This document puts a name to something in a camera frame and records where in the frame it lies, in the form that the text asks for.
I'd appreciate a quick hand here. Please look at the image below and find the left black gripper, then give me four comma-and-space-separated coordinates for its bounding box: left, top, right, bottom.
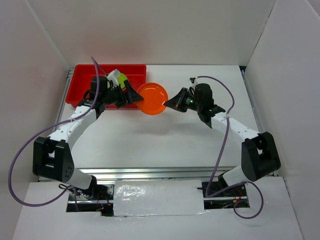
102, 80, 144, 109

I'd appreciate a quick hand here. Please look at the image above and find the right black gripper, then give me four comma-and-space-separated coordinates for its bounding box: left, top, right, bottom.
164, 87, 203, 113

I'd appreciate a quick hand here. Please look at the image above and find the green plate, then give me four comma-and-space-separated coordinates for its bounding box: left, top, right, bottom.
106, 72, 129, 92

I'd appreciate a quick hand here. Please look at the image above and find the orange plate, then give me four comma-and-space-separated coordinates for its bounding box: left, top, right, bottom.
136, 82, 169, 116

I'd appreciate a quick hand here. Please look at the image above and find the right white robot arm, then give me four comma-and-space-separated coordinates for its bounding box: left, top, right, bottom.
164, 83, 281, 196

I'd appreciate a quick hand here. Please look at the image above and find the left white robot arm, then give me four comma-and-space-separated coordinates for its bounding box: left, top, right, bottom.
32, 76, 144, 200

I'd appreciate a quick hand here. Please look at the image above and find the white foil cover plate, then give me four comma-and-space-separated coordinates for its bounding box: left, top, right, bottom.
113, 180, 205, 217

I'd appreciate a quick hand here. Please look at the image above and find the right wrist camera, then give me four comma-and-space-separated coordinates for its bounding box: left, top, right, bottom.
188, 77, 198, 96

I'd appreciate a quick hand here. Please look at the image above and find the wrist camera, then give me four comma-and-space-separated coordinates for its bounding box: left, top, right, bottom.
188, 77, 198, 96
106, 69, 124, 90

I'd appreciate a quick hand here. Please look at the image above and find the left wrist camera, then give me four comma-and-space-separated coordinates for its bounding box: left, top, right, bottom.
106, 69, 124, 90

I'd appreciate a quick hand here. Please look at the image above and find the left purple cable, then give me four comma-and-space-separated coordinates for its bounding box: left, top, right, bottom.
8, 56, 111, 213

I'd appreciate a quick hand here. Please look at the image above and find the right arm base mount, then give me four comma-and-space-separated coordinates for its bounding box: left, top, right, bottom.
196, 174, 251, 210

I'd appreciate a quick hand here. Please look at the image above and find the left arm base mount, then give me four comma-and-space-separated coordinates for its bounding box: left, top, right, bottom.
66, 184, 115, 217

